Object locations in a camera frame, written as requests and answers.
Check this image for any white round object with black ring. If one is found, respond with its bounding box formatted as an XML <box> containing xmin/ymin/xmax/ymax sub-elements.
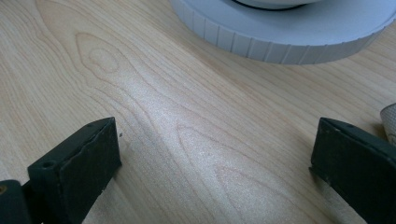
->
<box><xmin>229</xmin><ymin>0</ymin><xmax>321</xmax><ymax>11</ymax></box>

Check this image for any beige textured cloth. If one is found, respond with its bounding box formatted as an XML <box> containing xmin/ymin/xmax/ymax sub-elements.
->
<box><xmin>379</xmin><ymin>103</ymin><xmax>396</xmax><ymax>147</ymax></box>

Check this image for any white round ribbed base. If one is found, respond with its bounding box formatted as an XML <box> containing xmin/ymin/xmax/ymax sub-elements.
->
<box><xmin>168</xmin><ymin>0</ymin><xmax>396</xmax><ymax>65</ymax></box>

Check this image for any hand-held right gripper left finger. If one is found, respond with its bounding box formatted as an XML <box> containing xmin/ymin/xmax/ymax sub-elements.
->
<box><xmin>27</xmin><ymin>117</ymin><xmax>122</xmax><ymax>224</ymax></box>

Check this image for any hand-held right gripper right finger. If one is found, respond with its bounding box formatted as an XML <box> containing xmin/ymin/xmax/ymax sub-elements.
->
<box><xmin>308</xmin><ymin>117</ymin><xmax>396</xmax><ymax>224</ymax></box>

